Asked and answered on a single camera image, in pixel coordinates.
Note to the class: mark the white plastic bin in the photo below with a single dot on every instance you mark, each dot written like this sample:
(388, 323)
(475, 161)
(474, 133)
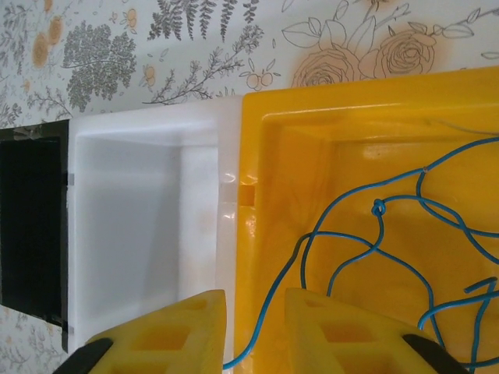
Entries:
(128, 214)

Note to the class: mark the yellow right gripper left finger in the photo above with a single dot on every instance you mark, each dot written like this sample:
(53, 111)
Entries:
(163, 339)

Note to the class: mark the black plastic bin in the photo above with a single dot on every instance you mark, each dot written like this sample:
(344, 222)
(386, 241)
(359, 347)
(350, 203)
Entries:
(31, 214)

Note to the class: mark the floral tablecloth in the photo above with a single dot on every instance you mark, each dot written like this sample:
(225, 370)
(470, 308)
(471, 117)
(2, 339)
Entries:
(156, 58)

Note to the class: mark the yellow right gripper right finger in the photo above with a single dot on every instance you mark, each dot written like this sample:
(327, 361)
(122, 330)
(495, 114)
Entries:
(343, 343)

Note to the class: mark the yellow plastic bin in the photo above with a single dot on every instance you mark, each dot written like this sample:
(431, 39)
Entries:
(296, 175)

